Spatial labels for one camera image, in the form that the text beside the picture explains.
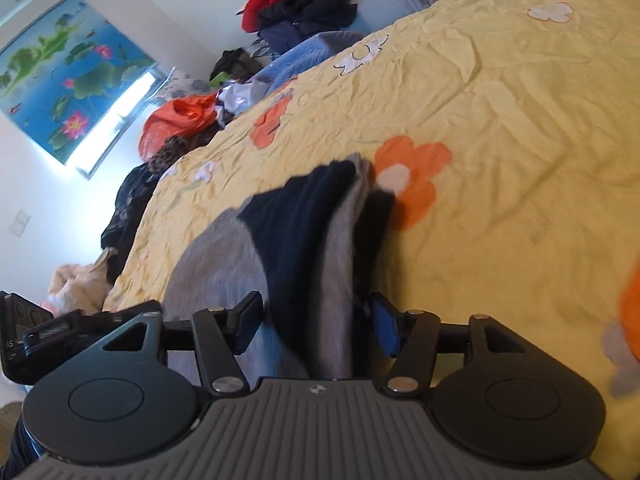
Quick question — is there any grey navy knit sweater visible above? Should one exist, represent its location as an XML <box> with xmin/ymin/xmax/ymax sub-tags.
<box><xmin>162</xmin><ymin>153</ymin><xmax>394</xmax><ymax>385</ymax></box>

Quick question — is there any dark floral garment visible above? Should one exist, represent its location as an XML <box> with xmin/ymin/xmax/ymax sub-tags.
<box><xmin>101</xmin><ymin>162</ymin><xmax>160</xmax><ymax>284</ymax></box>

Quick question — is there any leopard print cloth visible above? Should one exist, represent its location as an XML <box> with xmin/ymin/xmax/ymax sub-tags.
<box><xmin>146</xmin><ymin>125</ymin><xmax>220</xmax><ymax>177</ymax></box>

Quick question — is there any orange plastic bag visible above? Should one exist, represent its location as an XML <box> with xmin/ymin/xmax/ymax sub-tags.
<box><xmin>138</xmin><ymin>93</ymin><xmax>217</xmax><ymax>162</ymax></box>

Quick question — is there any yellow cartoon print bedspread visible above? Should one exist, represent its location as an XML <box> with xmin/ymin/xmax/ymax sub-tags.
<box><xmin>105</xmin><ymin>0</ymin><xmax>639</xmax><ymax>479</ymax></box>

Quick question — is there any white crumpled plastic bag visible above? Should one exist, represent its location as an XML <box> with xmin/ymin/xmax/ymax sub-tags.
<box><xmin>217</xmin><ymin>80</ymin><xmax>270</xmax><ymax>116</ymax></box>

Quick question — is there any lotus flower painting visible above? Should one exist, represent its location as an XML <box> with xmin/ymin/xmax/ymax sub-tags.
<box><xmin>1</xmin><ymin>0</ymin><xmax>155</xmax><ymax>165</ymax></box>

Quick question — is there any blue knit blanket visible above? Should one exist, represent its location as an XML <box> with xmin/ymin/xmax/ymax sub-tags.
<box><xmin>250</xmin><ymin>30</ymin><xmax>363</xmax><ymax>93</ymax></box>

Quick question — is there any dark navy jacket on pile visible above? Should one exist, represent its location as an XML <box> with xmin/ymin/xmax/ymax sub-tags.
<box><xmin>256</xmin><ymin>0</ymin><xmax>359</xmax><ymax>57</ymax></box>

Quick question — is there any white wall switch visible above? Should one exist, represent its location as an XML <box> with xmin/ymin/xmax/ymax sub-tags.
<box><xmin>9</xmin><ymin>209</ymin><xmax>32</xmax><ymax>237</ymax></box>

